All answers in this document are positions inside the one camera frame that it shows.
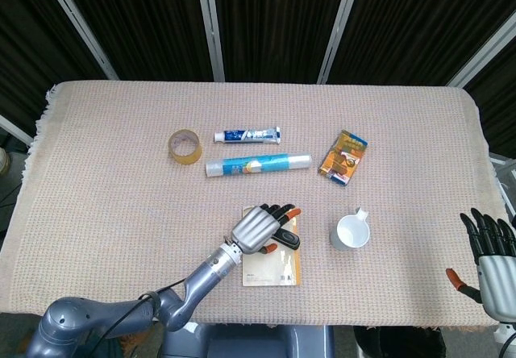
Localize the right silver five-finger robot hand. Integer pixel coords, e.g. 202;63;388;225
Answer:
445;207;516;319

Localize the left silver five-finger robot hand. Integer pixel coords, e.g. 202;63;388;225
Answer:
229;202;302;256

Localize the black stapler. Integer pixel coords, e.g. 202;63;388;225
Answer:
273;228;302;252

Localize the beige booklet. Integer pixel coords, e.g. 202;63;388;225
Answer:
241;206;303;288

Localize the plastic wrap roll blue label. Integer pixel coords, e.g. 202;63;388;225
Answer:
205;152;313;179

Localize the pale blue plastic cup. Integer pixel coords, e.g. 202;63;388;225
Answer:
329;207;372;252

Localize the blue and white toothpaste tube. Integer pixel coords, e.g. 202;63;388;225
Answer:
213;127;282;146

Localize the clear yellowish packing tape roll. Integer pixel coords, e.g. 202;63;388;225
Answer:
167;128;204;168

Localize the grey-blue robot torso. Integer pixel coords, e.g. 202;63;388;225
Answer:
159;322;336;358

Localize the orange and blue cardboard box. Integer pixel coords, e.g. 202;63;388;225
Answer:
318;128;369;188

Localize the beige woven tablecloth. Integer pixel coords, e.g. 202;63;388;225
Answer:
0;80;510;331

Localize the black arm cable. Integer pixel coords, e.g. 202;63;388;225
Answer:
96;277;193;358

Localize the grey metal screen post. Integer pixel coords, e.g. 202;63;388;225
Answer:
194;0;226;82
316;0;364;85
0;112;35;148
446;9;516;90
39;0;120;81

